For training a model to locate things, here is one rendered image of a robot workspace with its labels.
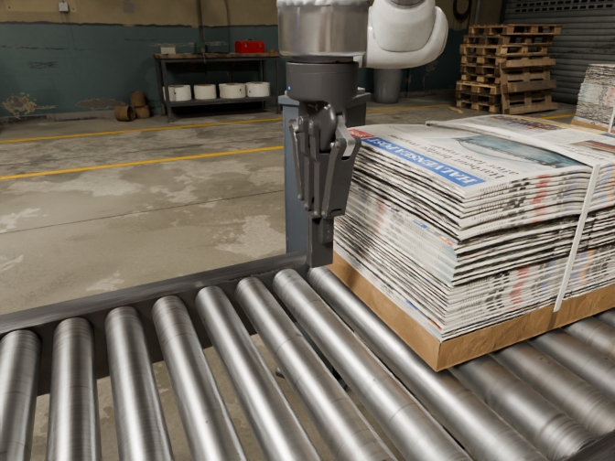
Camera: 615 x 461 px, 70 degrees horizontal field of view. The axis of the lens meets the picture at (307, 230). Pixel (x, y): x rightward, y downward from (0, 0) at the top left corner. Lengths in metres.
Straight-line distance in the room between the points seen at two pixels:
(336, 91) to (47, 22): 7.09
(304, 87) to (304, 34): 0.05
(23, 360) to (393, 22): 1.03
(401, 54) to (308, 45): 0.85
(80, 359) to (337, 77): 0.45
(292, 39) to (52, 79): 7.08
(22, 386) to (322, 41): 0.50
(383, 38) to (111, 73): 6.46
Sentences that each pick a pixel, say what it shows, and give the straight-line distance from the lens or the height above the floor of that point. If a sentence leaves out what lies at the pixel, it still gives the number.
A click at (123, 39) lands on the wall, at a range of 7.48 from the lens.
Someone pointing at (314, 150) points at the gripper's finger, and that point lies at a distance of 0.48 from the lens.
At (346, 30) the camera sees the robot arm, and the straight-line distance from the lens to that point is 0.45.
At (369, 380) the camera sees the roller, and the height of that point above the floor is 0.80.
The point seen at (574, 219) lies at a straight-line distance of 0.60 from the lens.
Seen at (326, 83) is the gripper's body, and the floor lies 1.12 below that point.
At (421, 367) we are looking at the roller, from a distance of 0.57.
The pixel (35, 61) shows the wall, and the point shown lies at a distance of 7.48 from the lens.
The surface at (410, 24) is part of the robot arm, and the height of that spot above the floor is 1.18.
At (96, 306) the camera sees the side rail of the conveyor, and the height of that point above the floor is 0.80.
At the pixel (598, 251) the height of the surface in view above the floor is 0.91.
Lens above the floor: 1.16
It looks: 24 degrees down
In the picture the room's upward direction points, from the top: straight up
